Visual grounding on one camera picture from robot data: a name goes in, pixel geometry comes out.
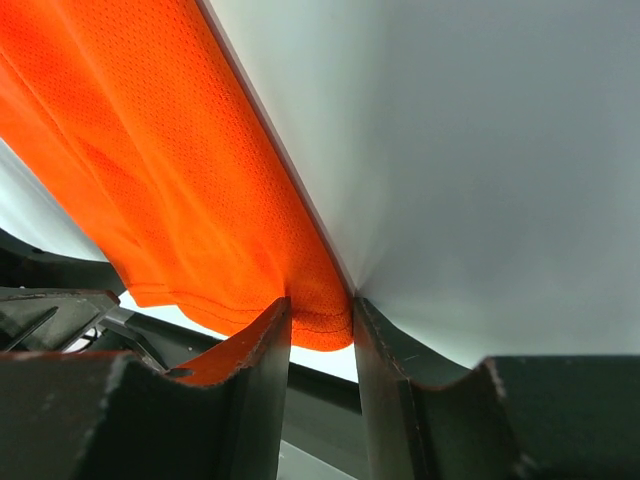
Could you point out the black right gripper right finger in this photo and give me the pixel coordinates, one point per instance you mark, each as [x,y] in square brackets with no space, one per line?
[509,417]

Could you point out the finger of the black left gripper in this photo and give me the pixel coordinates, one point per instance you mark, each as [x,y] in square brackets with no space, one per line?
[49,319]

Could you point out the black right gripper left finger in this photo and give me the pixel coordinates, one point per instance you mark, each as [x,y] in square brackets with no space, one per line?
[107,415]

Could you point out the orange t shirt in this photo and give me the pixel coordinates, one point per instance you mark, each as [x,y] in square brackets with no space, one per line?
[127,136]

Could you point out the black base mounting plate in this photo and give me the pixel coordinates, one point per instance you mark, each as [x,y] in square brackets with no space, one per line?
[321,434]

